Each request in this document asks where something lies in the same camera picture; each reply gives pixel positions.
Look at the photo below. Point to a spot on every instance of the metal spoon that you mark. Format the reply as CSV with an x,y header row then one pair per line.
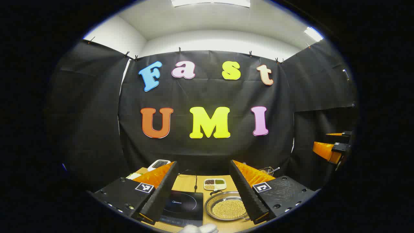
x,y
275,169

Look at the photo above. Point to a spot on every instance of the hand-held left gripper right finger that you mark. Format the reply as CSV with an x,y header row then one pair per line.
x,y
245,194

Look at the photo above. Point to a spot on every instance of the black induction cooktop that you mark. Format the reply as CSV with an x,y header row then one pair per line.
x,y
187,207

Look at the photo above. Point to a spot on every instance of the stainless steel pot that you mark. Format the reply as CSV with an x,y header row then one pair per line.
x,y
208,204

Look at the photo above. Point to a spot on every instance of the pile of soybeans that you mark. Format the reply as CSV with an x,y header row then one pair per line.
x,y
228,208

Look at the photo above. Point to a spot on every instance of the white toaster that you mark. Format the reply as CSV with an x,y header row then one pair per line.
x,y
158,164

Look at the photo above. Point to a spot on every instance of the pale green plate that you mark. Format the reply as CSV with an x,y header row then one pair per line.
x,y
133,176

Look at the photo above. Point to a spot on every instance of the white divided dish with beans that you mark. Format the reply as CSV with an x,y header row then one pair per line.
x,y
215,184

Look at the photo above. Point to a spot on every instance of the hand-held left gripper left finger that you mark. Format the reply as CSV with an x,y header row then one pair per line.
x,y
163,191

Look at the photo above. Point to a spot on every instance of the ceiling light panel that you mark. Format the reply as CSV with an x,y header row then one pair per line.
x,y
313,34

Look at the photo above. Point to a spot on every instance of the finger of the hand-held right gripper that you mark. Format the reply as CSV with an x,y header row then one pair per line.
x,y
325,150
339,133

